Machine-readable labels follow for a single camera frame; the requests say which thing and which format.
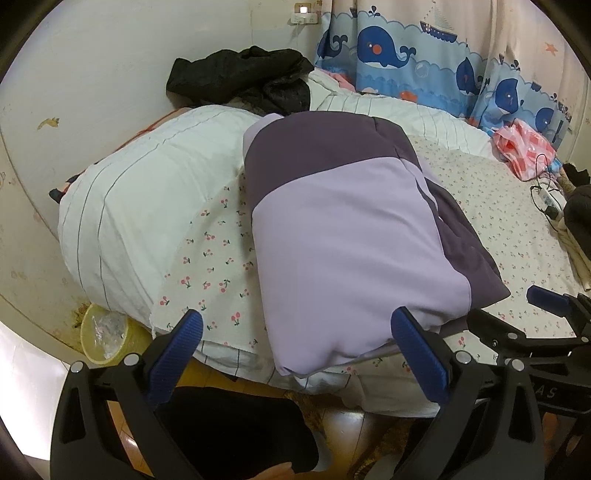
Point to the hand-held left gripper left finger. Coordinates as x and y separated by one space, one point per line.
178 350

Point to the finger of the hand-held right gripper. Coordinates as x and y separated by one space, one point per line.
549 299
489 325

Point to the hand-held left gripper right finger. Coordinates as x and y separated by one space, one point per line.
415 350

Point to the purple two-tone jacket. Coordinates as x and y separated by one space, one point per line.
346 230

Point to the beige cloth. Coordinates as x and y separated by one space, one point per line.
579 258

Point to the clear plastic bin liner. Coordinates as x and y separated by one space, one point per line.
108 332

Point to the yellow trash bin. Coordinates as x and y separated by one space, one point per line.
92 350

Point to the cherry print bedsheet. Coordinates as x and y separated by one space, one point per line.
221 267

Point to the dark puffy clothing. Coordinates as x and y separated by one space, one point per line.
579 207

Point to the white power strip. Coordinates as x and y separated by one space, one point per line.
549 201

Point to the small black cloth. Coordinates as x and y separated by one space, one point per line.
576 174

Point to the pink plastic bag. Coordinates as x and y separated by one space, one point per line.
521 147

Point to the black jacket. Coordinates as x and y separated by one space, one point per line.
240 78

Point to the pink cloth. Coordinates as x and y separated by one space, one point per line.
341 81

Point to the whale print curtain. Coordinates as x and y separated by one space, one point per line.
392 55

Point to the star wall sticker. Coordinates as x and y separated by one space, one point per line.
551 49

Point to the white wall socket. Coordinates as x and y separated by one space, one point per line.
304 18

